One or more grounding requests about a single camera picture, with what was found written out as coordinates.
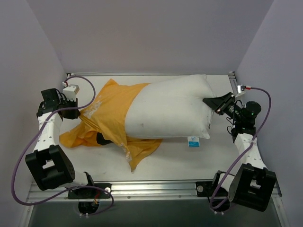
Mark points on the aluminium back frame rail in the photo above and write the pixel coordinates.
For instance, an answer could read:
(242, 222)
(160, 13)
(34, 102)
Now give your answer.
(130, 74)

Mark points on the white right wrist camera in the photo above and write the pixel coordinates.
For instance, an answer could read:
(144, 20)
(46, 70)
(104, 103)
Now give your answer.
(241, 89)

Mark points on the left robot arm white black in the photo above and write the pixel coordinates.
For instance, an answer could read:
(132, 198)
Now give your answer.
(48, 164)

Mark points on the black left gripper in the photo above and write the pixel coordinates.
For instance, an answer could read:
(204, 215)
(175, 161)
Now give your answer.
(71, 109)

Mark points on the blue white pillow label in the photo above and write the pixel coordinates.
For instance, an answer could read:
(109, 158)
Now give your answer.
(193, 142)

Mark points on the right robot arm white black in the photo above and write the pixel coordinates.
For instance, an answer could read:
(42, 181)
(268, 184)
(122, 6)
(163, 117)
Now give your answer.
(247, 182)

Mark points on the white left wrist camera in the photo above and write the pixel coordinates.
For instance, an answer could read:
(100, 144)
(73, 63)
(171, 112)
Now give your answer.
(70, 91)

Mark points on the white pillow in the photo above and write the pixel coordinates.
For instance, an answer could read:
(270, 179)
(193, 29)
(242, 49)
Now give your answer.
(171, 108)

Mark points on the yellow Mickey Mouse pillowcase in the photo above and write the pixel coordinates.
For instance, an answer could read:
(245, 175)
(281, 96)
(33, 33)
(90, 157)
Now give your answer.
(106, 115)

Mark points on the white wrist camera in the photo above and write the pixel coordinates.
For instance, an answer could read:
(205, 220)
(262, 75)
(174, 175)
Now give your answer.
(241, 89)
(70, 91)

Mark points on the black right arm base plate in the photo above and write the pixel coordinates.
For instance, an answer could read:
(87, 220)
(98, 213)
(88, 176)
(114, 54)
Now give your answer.
(207, 188)

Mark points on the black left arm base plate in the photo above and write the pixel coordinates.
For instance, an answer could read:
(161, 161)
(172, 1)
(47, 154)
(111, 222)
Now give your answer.
(100, 191)

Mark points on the aluminium front frame rail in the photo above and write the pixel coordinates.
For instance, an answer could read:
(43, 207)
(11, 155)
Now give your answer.
(137, 191)

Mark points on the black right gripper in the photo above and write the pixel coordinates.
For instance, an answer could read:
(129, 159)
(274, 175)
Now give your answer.
(224, 104)

